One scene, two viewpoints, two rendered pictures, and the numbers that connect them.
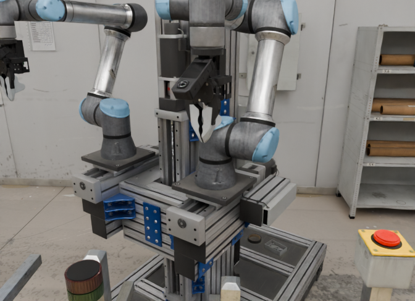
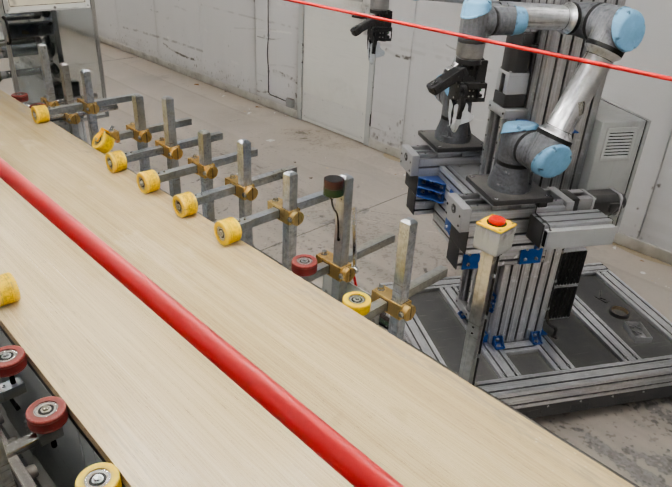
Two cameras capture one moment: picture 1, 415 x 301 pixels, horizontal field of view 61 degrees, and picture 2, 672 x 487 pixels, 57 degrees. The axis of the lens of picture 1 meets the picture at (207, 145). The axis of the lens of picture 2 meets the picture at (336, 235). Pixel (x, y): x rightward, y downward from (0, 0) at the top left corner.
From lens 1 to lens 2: 1.19 m
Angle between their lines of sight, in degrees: 38
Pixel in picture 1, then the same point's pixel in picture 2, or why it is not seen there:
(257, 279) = (580, 346)
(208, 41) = (463, 53)
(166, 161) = (488, 157)
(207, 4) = (466, 26)
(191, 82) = (439, 82)
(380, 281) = (479, 244)
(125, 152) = (454, 137)
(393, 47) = not seen: outside the picture
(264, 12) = (596, 22)
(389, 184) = not seen: outside the picture
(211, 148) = (504, 149)
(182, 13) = not seen: hidden behind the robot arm
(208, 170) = (497, 170)
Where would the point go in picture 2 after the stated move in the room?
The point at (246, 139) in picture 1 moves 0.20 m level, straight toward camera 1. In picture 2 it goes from (529, 148) to (491, 161)
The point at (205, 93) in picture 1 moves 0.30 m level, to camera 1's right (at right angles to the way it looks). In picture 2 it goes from (456, 93) to (558, 119)
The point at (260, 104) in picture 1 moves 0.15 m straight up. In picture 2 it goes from (557, 117) to (568, 68)
